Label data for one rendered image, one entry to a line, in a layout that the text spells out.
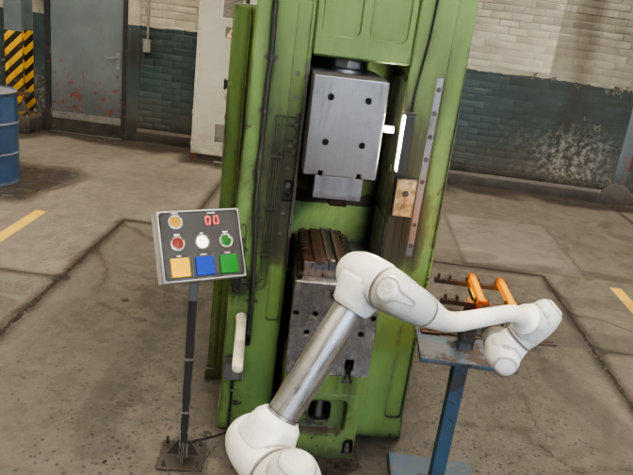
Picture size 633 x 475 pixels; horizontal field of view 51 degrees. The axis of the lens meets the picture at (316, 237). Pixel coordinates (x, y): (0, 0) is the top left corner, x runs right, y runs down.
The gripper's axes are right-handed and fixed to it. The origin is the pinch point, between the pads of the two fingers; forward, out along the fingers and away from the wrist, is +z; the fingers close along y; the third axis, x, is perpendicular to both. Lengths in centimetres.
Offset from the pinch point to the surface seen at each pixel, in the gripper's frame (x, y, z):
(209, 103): -26, -234, 558
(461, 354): -25.8, -2.5, 12.0
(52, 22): 38, -455, 620
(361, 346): -38, -42, 29
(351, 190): 31, -56, 33
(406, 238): 7, -29, 51
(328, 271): -6, -61, 32
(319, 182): 33, -70, 31
